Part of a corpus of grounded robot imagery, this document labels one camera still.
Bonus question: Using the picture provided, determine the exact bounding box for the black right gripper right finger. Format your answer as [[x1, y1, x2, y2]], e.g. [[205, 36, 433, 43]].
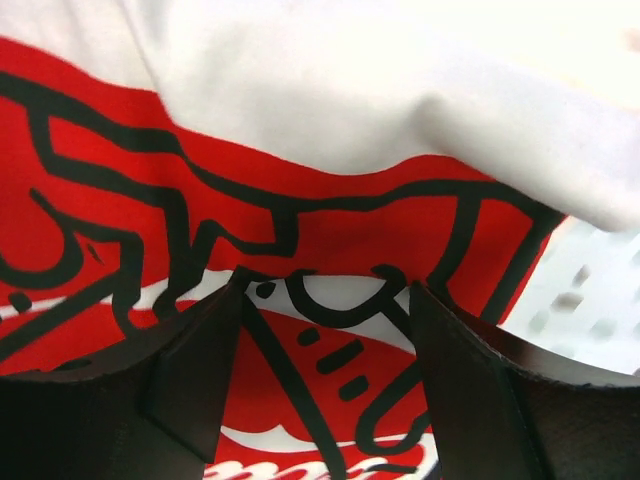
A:
[[409, 284, 639, 479]]

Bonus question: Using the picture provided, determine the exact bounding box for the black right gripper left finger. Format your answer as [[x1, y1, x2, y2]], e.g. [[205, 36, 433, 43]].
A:
[[1, 283, 244, 479]]

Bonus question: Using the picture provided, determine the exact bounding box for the white t shirt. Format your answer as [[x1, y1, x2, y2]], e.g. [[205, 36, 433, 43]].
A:
[[1, 1, 639, 479]]

